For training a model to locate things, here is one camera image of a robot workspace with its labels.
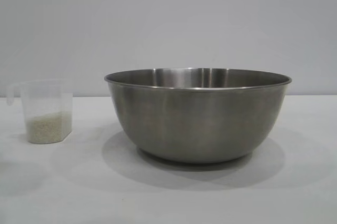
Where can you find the white raw rice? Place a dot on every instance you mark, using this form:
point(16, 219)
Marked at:
point(48, 129)

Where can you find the clear plastic measuring cup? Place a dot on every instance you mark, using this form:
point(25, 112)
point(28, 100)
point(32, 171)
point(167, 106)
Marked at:
point(47, 97)

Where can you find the stainless steel mixing bowl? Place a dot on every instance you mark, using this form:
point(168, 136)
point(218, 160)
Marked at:
point(197, 121)

